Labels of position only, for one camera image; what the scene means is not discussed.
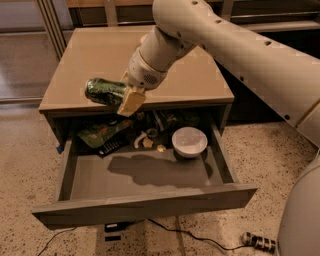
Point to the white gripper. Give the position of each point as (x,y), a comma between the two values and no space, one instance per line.
(144,73)

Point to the green soda can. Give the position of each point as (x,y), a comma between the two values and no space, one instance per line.
(105,92)

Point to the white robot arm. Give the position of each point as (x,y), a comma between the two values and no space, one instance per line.
(287,80)

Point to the grey drawer cabinet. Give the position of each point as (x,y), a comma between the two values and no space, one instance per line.
(104,52)

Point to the white bowl in drawer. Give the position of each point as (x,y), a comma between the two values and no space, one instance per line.
(189,142)

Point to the open grey top drawer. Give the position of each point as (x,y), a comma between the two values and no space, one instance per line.
(131,185)

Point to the white curved plastic piece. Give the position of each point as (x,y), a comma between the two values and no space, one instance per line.
(138,139)

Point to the black remote control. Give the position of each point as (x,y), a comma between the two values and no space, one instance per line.
(110,147)

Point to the small tan food piece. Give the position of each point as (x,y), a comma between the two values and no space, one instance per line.
(147,143)

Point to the green snack bag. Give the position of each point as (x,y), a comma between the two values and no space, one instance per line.
(98,134)

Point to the small beige crumpled piece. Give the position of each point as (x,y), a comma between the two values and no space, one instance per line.
(161,148)

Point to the black box under cabinet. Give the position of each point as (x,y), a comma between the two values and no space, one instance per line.
(112,231)

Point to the metal window railing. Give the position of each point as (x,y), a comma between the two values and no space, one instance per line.
(293,22)

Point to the black power strip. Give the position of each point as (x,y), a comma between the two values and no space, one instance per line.
(258,242)

